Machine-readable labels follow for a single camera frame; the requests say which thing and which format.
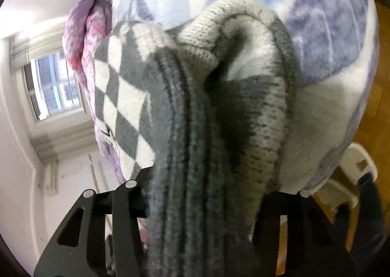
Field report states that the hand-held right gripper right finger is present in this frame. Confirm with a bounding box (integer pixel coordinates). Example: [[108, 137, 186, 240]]
[[252, 190, 356, 277]]

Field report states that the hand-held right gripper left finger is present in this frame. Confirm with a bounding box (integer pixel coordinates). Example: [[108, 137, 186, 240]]
[[33, 170, 153, 277]]

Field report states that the grey white checkered cardigan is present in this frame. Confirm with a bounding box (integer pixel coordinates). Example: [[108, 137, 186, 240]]
[[93, 0, 303, 277]]

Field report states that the white plastic object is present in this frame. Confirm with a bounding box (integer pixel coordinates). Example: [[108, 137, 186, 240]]
[[317, 142, 379, 212]]

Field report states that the dark cloth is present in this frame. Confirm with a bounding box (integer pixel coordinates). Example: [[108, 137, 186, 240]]
[[333, 173, 385, 268]]

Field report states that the barred window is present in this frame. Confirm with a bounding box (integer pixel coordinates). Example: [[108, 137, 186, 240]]
[[23, 51, 86, 122]]

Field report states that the purple floral quilt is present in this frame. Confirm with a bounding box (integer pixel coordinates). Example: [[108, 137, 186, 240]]
[[62, 0, 126, 184]]

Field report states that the bed with floral sheet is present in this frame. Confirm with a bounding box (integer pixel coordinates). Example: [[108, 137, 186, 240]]
[[111, 0, 380, 193]]

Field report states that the striped grey curtain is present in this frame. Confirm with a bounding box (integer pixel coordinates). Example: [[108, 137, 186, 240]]
[[10, 29, 66, 66]]

